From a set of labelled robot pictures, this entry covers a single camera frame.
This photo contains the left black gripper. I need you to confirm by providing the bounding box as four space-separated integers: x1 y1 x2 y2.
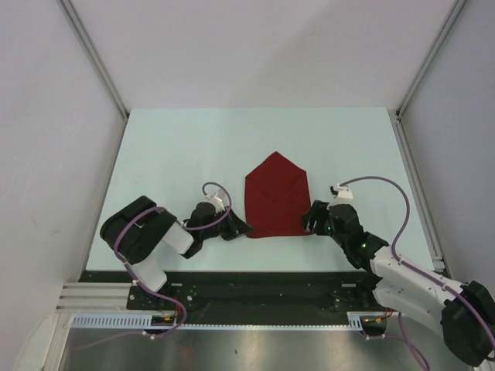
200 206 254 240

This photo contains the dark red cloth napkin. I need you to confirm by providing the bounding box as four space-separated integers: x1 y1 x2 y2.
244 151 311 239

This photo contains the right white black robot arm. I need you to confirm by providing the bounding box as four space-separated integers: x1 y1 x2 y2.
302 200 494 367

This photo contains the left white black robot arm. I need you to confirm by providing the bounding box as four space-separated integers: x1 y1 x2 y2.
100 196 254 309

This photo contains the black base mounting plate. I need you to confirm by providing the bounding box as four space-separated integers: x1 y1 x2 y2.
80 271 389 326

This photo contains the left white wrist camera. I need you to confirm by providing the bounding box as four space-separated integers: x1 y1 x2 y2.
206 189 225 213

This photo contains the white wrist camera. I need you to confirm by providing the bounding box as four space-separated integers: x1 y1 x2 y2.
329 183 353 206
206 189 225 213

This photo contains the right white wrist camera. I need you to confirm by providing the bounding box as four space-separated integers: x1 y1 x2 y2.
329 183 353 206

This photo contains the right white cable duct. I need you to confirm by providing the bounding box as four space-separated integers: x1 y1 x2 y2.
347 311 394 328

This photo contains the white cable duct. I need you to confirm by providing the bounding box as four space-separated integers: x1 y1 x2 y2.
72 314 176 330
347 311 394 328

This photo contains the right aluminium table rail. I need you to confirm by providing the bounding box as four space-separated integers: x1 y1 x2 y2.
388 110 449 277

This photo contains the left white cable duct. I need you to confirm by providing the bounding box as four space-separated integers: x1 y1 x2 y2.
72 314 176 330

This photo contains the front aluminium extrusion rail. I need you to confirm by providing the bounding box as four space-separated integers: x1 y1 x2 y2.
56 283 131 313

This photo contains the right aluminium frame post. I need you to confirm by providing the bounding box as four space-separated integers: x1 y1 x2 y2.
395 0 469 120

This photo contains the aluminium frame post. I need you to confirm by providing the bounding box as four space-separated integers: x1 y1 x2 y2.
56 0 130 121
395 0 469 120

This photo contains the left aluminium frame post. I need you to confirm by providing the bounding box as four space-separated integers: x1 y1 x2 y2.
56 0 130 121

